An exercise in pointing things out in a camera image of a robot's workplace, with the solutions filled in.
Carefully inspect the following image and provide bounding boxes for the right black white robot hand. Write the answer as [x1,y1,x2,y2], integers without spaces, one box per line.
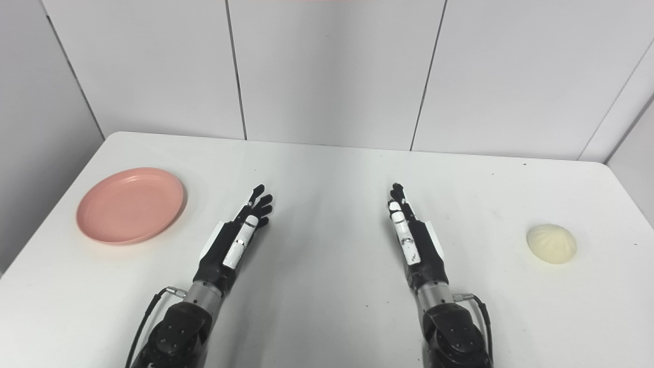
[385,183,450,293]

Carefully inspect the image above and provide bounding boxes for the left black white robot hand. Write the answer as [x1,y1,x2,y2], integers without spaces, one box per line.
[193,185,273,295]

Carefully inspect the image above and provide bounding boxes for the pink round plate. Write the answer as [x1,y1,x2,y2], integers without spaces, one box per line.
[76,168,185,245]

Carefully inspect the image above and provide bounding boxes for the cream steamed bun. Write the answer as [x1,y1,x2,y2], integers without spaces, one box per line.
[526,223,578,265]

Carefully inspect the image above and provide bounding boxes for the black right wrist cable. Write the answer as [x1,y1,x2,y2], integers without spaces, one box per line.
[452,292,494,366]

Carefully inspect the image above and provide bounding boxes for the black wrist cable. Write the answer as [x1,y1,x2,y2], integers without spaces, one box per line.
[452,292,494,366]
[125,287,188,368]

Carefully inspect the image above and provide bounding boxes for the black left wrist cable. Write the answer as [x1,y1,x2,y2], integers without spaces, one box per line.
[125,287,188,368]

